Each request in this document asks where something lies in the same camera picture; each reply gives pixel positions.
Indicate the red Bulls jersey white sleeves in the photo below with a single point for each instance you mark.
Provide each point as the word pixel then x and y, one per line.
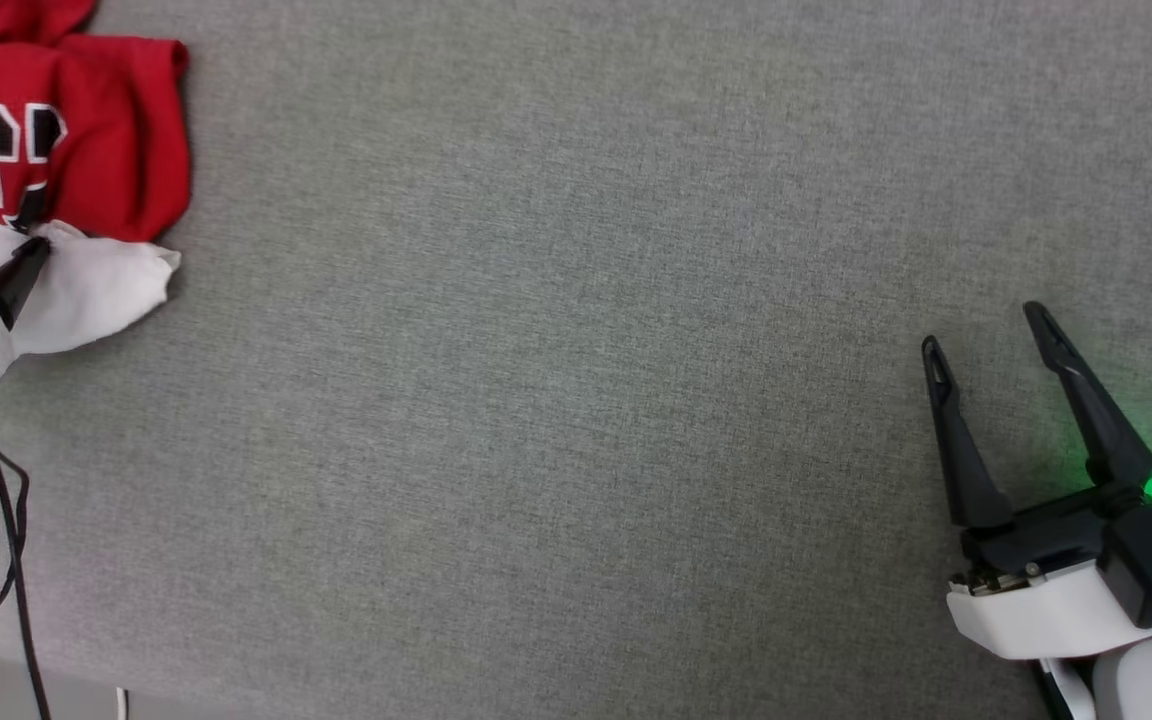
pixel 106 130

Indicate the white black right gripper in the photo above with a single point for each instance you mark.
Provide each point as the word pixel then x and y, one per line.
pixel 1046 600

